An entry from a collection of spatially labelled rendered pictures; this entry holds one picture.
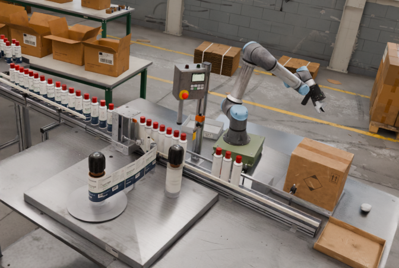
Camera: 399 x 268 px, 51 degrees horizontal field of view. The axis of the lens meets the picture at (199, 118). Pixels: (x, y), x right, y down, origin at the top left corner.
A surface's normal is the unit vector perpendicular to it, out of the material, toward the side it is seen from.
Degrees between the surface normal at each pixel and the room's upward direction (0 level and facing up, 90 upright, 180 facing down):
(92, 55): 91
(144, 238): 0
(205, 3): 90
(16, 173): 0
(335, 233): 0
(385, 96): 90
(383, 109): 87
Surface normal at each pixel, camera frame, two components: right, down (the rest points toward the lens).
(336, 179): -0.51, 0.34
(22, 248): 0.11, -0.88
